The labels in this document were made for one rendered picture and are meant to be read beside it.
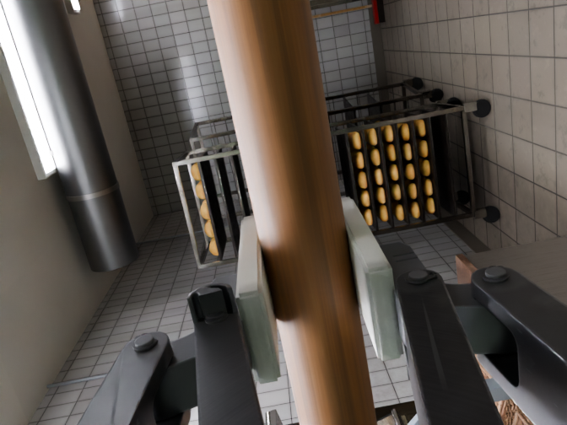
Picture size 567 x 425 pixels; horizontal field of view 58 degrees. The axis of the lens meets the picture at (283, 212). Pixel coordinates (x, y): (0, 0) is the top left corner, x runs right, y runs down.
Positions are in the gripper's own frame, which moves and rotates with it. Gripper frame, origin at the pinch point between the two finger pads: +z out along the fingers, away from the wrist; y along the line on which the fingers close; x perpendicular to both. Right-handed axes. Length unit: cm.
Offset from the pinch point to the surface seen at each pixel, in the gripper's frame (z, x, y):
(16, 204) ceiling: 248, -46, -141
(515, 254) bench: 161, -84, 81
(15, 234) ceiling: 236, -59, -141
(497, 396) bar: 85, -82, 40
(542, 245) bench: 164, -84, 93
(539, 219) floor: 215, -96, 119
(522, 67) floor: 226, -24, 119
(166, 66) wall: 498, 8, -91
